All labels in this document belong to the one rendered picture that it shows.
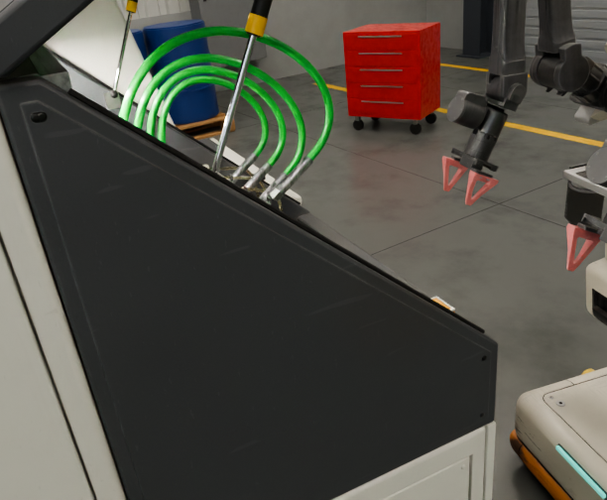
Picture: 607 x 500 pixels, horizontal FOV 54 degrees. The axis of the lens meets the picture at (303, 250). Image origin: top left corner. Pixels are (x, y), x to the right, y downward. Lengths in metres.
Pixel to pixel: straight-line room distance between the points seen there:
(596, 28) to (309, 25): 3.52
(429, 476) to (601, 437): 0.87
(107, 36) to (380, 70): 4.16
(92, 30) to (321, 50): 7.57
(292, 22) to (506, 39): 7.23
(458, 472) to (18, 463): 0.69
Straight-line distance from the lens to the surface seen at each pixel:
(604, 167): 1.00
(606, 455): 1.82
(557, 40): 1.42
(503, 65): 1.35
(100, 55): 1.30
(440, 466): 1.07
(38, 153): 0.60
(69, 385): 0.70
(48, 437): 0.73
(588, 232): 1.12
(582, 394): 1.99
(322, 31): 8.76
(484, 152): 1.37
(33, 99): 0.59
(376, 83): 5.37
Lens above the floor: 1.53
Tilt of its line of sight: 27 degrees down
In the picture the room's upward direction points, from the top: 7 degrees counter-clockwise
